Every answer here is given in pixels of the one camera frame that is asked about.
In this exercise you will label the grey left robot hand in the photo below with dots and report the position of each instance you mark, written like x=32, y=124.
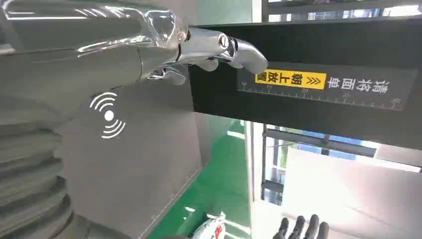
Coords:
x=82, y=62

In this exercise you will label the ribbed grey left arm sleeve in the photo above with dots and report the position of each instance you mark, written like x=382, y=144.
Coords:
x=29, y=184

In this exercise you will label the yellow arrow sticker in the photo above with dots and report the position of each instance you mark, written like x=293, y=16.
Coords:
x=290, y=79

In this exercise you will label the white parcel with red print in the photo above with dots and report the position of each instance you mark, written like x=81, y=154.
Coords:
x=211, y=229

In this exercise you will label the black table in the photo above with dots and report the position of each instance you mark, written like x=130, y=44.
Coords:
x=296, y=43

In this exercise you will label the black robot foot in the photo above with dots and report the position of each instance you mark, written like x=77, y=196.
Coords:
x=301, y=229

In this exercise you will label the grey ruler label sticker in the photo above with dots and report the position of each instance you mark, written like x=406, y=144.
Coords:
x=362, y=90

